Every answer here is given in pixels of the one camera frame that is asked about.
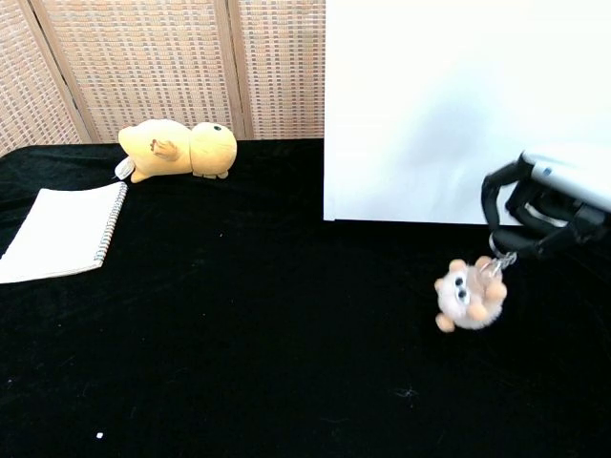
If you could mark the yellow duck plush toy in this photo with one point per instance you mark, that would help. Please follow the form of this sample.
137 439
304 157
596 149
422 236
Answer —
172 152

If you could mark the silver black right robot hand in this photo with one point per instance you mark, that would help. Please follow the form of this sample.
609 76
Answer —
563 191

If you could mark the black velvet tablecloth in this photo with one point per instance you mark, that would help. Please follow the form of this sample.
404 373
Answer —
286 334

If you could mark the white spiral notebook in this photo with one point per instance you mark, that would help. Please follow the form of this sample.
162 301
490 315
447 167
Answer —
57 234

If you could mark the white board panel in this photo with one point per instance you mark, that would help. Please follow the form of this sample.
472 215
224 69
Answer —
406 110

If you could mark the woven bamboo folding screen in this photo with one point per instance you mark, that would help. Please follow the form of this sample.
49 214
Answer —
157 67

